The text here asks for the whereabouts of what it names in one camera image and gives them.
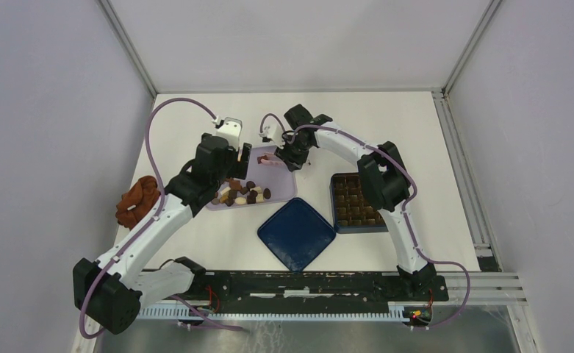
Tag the pink tongs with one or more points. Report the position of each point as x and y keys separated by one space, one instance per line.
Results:
x=272 y=160

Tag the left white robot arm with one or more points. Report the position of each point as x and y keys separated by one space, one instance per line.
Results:
x=114 y=288

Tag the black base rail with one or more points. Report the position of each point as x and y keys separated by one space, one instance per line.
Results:
x=278 y=292

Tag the purple chocolate tray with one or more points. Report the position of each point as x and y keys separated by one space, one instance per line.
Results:
x=248 y=192

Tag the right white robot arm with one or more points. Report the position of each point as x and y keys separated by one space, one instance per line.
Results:
x=384 y=180

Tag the brown crumpled cloth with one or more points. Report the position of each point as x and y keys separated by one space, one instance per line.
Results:
x=137 y=202

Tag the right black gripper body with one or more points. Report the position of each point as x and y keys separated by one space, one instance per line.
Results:
x=294 y=152

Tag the blue tin chocolate box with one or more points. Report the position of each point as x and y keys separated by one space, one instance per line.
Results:
x=352 y=214

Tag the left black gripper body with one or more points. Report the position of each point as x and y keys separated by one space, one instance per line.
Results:
x=234 y=168

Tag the blue tin lid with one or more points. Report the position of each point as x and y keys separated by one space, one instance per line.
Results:
x=296 y=234

